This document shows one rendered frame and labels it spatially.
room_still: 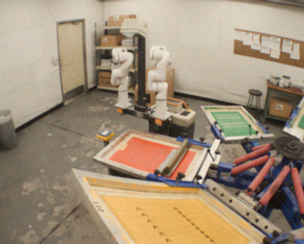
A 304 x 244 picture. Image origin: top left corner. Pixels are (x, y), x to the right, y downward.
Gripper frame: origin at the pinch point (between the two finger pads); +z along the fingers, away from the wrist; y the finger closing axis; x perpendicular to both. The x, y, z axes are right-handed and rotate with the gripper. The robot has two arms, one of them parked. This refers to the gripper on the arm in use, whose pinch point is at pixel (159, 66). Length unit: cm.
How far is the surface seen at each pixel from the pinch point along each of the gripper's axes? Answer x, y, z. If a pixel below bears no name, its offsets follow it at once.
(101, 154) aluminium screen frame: -85, -64, -57
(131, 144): -79, -36, -45
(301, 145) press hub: -61, 55, -154
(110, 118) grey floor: -79, -12, 226
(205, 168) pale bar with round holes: -84, 1, -107
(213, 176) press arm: -93, 14, -102
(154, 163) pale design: -88, -26, -76
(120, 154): -85, -49, -56
